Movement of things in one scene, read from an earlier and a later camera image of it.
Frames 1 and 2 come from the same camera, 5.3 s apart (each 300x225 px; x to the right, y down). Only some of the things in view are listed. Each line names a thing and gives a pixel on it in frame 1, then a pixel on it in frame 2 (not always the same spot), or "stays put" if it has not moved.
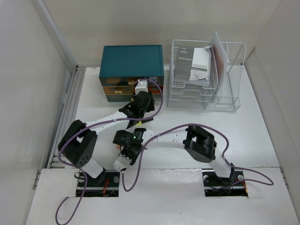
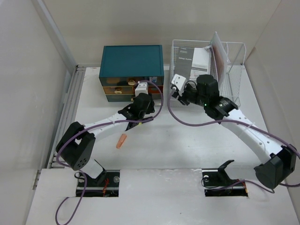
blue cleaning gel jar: (153, 78) stays put
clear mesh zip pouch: (222, 65) stays put
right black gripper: (124, 153) → (182, 98)
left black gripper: (150, 108) stays put
